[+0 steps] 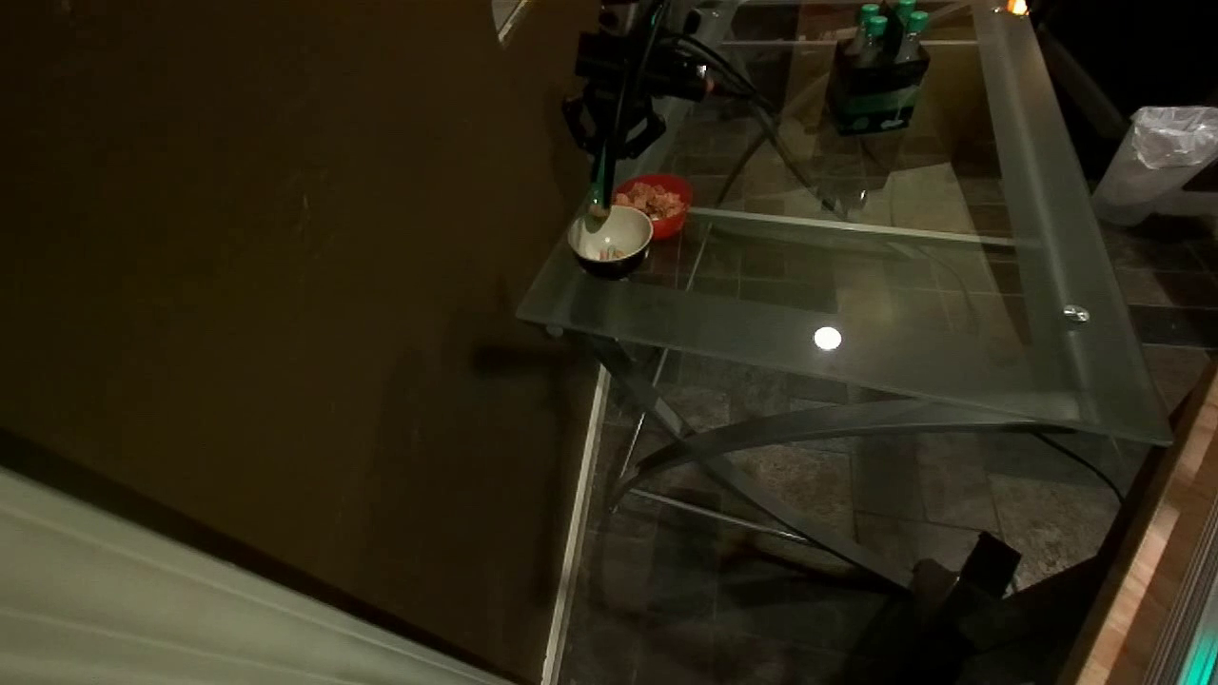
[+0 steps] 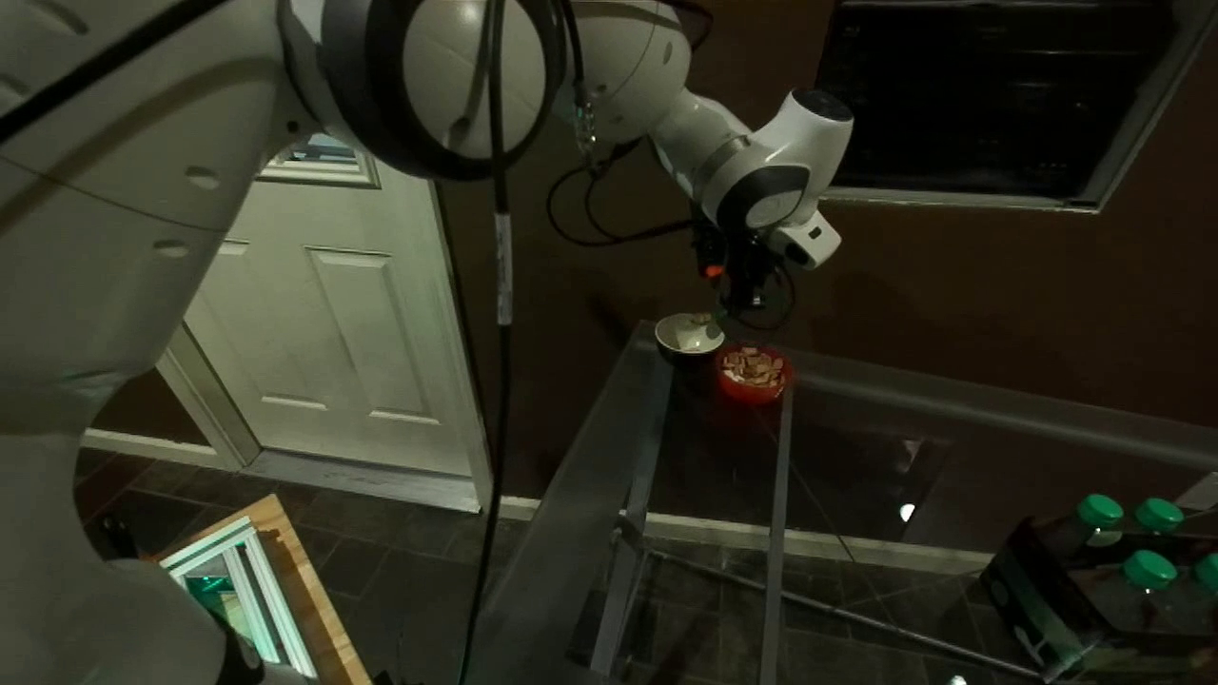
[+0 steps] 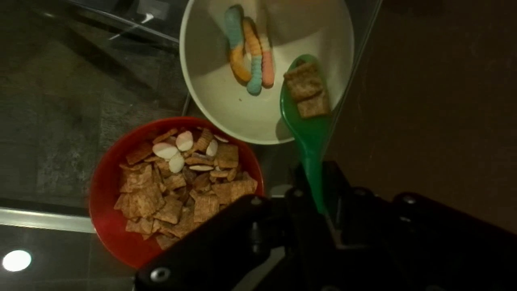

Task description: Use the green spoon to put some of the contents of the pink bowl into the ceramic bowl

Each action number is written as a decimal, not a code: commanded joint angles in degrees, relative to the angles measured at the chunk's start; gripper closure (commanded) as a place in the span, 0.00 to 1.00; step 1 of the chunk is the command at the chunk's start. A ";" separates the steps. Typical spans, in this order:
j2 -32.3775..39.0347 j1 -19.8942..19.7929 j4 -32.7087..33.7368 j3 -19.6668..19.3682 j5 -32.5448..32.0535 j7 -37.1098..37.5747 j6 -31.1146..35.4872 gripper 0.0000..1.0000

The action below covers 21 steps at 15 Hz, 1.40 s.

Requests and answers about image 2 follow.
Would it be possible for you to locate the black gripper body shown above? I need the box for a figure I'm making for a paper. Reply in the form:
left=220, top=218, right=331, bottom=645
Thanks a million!
left=697, top=223, right=808, bottom=340

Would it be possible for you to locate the white ceramic bowl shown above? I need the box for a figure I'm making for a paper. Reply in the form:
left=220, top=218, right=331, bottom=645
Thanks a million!
left=652, top=310, right=730, bottom=360

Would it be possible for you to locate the pink-red plastic bowl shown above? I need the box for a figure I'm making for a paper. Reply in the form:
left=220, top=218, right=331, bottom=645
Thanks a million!
left=707, top=341, right=797, bottom=410

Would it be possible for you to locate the brown square cereal pile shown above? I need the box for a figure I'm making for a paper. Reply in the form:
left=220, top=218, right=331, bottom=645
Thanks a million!
left=718, top=352, right=784, bottom=393

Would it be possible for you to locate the glass desk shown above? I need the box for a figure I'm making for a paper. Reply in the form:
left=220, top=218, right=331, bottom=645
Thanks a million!
left=584, top=376, right=1057, bottom=685

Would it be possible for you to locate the dark framed window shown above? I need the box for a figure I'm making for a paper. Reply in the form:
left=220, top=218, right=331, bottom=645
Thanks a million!
left=811, top=0, right=1218, bottom=218

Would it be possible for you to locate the white panel door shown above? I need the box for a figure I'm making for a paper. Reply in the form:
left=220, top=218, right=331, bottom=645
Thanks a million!
left=152, top=135, right=496, bottom=516

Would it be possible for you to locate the green cap clear bottle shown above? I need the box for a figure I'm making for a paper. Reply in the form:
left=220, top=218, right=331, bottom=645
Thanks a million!
left=1120, top=546, right=1185, bottom=628
left=1189, top=549, right=1218, bottom=615
left=1071, top=491, right=1132, bottom=562
left=1133, top=494, right=1193, bottom=551

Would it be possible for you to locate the dark green bottle carton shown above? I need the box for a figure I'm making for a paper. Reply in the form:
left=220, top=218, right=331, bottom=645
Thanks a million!
left=979, top=511, right=1218, bottom=685

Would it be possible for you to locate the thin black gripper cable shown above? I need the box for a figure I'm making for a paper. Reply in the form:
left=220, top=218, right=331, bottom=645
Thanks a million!
left=543, top=131, right=716, bottom=255

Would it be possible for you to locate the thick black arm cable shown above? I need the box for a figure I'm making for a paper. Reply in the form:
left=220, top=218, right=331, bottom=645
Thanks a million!
left=453, top=0, right=523, bottom=685

